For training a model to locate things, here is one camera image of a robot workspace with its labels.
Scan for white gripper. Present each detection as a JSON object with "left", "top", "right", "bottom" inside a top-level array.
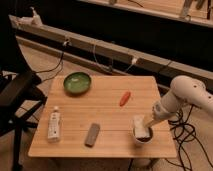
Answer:
[{"left": 152, "top": 101, "right": 171, "bottom": 122}]

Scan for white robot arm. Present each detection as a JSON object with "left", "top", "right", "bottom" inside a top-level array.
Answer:
[{"left": 153, "top": 75, "right": 213, "bottom": 122}]

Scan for ceramic cup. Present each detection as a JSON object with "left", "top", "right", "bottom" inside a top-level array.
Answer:
[{"left": 133, "top": 128, "right": 153, "bottom": 146}]

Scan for orange carrot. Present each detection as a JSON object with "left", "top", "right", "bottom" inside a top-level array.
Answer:
[{"left": 119, "top": 91, "right": 131, "bottom": 106}]

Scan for wooden table board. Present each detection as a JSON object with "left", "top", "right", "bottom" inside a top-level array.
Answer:
[{"left": 28, "top": 76, "right": 177, "bottom": 158}]

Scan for brown rectangular bar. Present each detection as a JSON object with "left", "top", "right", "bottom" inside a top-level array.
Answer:
[{"left": 84, "top": 123, "right": 100, "bottom": 147}]

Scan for green bowl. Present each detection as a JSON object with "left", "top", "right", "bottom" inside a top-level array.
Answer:
[{"left": 63, "top": 72, "right": 91, "bottom": 95}]

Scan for white tube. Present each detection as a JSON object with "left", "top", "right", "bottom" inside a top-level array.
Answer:
[{"left": 47, "top": 106, "right": 61, "bottom": 142}]

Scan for black chair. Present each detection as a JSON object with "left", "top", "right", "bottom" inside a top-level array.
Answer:
[{"left": 0, "top": 69, "right": 48, "bottom": 171}]

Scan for white spray bottle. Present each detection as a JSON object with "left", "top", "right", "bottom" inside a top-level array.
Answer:
[{"left": 19, "top": 7, "right": 43, "bottom": 27}]

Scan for black floor cables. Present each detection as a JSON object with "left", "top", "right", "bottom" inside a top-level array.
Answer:
[{"left": 163, "top": 103, "right": 213, "bottom": 171}]

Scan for black hanging cable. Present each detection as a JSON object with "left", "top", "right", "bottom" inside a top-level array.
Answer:
[{"left": 34, "top": 39, "right": 72, "bottom": 83}]

